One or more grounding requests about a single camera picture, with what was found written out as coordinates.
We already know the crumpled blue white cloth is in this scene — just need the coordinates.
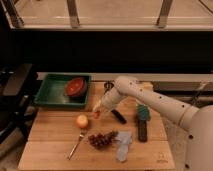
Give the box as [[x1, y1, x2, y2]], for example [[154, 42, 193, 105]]
[[116, 131, 132, 162]]

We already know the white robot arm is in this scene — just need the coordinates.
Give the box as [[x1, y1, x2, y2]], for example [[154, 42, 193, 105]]
[[93, 76, 213, 171]]

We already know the yellow apple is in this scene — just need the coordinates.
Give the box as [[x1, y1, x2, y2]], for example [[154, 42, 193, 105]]
[[76, 115, 89, 129]]

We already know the green plastic tray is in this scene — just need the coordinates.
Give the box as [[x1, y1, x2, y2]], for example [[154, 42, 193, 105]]
[[34, 74, 91, 109]]

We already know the teal brush with dark handle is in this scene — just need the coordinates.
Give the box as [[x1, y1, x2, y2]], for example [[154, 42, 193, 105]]
[[137, 105, 150, 142]]

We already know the black handled knife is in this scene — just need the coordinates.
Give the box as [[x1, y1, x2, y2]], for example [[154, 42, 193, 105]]
[[111, 110, 127, 124]]

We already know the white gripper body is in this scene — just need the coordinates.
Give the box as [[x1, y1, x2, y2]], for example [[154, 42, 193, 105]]
[[101, 89, 124, 110]]

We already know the wooden cutting board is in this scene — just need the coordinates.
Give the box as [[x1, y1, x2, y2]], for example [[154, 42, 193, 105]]
[[18, 82, 175, 171]]

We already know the red bowl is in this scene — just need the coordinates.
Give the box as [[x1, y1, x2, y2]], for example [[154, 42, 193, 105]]
[[65, 77, 87, 97]]

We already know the bunch of dark grapes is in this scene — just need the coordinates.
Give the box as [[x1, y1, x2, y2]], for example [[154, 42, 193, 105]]
[[88, 131, 118, 149]]

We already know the orange red pepper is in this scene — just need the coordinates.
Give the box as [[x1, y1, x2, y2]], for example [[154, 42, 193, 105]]
[[93, 111, 101, 119]]

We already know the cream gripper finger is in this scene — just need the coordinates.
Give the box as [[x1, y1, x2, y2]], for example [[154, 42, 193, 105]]
[[92, 101, 103, 113]]

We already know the silver fork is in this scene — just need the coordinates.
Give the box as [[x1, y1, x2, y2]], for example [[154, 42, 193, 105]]
[[67, 130, 86, 160]]

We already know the black chair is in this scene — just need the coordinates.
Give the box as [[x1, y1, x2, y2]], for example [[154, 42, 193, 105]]
[[0, 64, 37, 144]]

